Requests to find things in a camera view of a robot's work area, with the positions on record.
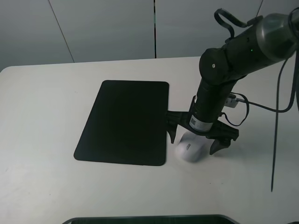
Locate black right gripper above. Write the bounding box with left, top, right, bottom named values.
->
left=165, top=96, right=239, bottom=155

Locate white computer mouse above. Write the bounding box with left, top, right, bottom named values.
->
left=175, top=131, right=209, bottom=163

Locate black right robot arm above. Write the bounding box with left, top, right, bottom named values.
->
left=166, top=8, right=299, bottom=154

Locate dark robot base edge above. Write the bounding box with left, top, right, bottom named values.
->
left=64, top=215, right=238, bottom=224

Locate black mouse pad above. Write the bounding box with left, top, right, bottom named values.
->
left=74, top=80, right=169, bottom=166

